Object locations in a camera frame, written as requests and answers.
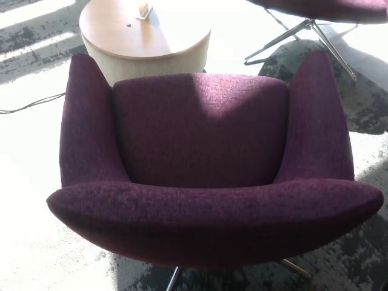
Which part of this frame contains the purple fabric swivel armchair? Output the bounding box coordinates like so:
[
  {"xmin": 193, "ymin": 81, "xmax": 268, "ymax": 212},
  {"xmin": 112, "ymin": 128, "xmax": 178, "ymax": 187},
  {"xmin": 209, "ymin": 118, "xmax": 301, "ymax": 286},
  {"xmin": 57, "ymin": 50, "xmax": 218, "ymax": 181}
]
[{"xmin": 45, "ymin": 50, "xmax": 384, "ymax": 270}]

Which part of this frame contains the purple armchair seat cushion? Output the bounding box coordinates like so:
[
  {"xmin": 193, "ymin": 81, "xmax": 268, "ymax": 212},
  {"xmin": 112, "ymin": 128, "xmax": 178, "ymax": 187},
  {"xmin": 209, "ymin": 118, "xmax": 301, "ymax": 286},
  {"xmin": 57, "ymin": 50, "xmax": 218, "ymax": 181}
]
[{"xmin": 112, "ymin": 72, "xmax": 289, "ymax": 189}]

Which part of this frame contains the round wooden side table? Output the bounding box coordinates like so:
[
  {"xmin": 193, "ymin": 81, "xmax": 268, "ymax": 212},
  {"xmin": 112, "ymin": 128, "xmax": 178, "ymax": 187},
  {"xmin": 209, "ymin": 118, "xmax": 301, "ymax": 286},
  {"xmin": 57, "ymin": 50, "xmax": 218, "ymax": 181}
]
[{"xmin": 79, "ymin": 0, "xmax": 212, "ymax": 87}]

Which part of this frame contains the small white card holder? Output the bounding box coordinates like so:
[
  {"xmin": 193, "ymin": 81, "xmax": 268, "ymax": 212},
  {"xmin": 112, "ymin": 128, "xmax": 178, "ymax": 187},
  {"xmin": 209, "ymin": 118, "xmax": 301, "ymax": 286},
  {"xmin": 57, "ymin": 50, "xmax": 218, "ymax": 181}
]
[{"xmin": 135, "ymin": 2, "xmax": 154, "ymax": 21}]

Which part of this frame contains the metal armchair swivel base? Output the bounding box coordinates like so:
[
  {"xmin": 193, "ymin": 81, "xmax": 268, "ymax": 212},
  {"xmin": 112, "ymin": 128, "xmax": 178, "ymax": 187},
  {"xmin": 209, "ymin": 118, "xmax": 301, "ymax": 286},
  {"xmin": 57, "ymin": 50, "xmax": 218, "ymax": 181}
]
[{"xmin": 165, "ymin": 258, "xmax": 313, "ymax": 291}]

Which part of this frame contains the chrome spider chair base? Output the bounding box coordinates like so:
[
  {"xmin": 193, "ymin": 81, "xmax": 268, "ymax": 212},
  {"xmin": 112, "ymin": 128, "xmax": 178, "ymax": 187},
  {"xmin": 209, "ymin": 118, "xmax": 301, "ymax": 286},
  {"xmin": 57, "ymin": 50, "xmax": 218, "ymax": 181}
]
[{"xmin": 244, "ymin": 8, "xmax": 359, "ymax": 81}]

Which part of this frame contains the purple fabric lounge chair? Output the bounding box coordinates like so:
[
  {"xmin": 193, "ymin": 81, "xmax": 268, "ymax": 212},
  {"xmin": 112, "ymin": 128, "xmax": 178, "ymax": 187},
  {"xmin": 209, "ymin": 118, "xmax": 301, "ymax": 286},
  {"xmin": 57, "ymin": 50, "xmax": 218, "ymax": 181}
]
[{"xmin": 245, "ymin": 0, "xmax": 388, "ymax": 24}]

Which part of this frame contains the thin black floor cable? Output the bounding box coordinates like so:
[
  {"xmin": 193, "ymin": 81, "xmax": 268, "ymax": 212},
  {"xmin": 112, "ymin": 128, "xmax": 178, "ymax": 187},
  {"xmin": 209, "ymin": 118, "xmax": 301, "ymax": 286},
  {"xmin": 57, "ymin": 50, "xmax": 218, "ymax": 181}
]
[{"xmin": 0, "ymin": 92, "xmax": 66, "ymax": 115}]

